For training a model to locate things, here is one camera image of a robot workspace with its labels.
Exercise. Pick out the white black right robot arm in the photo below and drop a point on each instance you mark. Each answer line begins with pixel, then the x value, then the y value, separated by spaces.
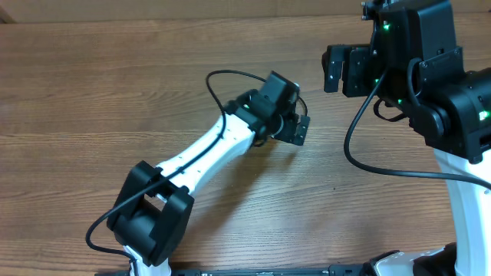
pixel 413 63

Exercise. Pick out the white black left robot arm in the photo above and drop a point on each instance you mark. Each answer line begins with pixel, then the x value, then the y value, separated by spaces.
pixel 155 202

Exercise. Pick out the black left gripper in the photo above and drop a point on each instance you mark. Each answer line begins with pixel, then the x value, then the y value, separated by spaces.
pixel 288 132

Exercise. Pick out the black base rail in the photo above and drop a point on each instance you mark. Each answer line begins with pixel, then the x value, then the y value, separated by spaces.
pixel 332 270

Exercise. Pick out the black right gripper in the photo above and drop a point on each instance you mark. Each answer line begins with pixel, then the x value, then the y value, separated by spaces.
pixel 355 70

